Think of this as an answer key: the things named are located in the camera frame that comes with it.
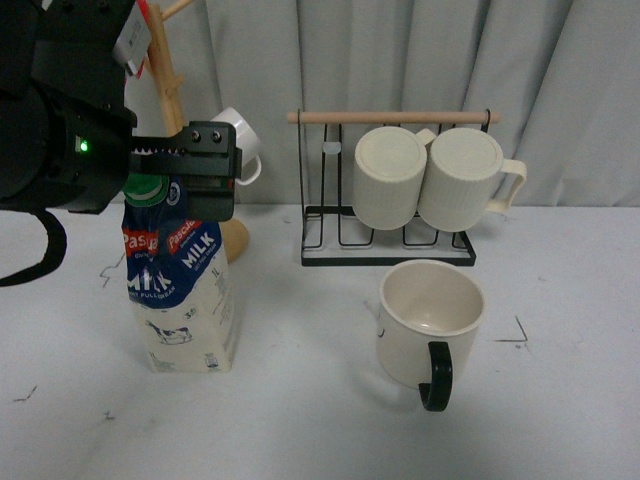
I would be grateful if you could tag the grey curtain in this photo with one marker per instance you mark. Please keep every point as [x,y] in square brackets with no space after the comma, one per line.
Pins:
[563,75]

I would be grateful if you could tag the wooden mug tree stand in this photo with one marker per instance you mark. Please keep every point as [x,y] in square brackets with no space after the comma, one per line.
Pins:
[159,63]

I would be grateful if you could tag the cream ribbed mug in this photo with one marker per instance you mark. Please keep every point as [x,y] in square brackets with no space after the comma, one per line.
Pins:
[467,175]
[390,164]

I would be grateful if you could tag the grey camera box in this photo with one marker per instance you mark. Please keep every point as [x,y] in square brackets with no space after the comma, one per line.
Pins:
[130,48]

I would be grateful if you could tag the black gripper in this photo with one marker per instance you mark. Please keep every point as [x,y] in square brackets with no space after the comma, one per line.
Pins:
[65,131]

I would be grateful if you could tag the cream mug with black handle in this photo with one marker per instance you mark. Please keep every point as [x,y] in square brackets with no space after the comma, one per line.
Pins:
[430,313]

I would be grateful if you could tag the cream ribbed mug right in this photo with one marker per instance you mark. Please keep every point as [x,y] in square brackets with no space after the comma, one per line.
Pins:
[467,175]

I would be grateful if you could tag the white mug on tree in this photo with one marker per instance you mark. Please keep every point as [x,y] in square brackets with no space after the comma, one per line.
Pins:
[248,141]

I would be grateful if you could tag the cream ribbed mug left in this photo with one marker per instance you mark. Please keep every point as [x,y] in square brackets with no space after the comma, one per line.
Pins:
[390,164]

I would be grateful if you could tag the black wire mug rack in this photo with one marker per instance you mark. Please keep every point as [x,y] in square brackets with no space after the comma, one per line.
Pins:
[331,234]

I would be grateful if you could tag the Pascual milk carton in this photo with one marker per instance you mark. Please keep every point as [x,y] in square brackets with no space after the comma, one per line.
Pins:
[177,279]

